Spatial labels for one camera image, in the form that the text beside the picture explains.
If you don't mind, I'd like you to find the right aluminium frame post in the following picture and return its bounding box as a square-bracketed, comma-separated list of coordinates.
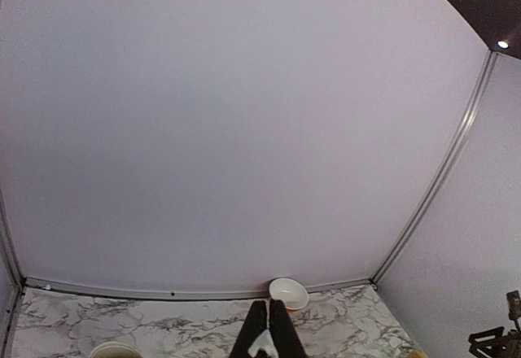
[369, 50, 497, 289]

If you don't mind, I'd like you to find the single white sugar packet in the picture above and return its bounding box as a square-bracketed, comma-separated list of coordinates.
[247, 329, 279, 358]

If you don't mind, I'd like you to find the aluminium frame post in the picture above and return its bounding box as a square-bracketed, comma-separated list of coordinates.
[1, 197, 25, 290]
[369, 50, 497, 289]

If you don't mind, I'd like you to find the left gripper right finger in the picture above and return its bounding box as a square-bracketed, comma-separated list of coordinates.
[269, 299, 308, 358]

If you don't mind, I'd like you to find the orange white bowl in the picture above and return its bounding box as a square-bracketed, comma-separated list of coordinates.
[269, 277, 309, 312]

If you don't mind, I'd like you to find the stack of white paper cups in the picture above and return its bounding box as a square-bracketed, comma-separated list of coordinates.
[88, 341, 142, 358]

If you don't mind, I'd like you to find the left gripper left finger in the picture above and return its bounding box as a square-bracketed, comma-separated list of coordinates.
[230, 300, 268, 358]

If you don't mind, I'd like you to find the left aluminium frame post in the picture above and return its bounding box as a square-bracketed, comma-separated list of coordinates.
[1, 197, 25, 290]

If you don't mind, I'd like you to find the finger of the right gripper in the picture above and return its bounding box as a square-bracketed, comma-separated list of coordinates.
[468, 326, 507, 358]

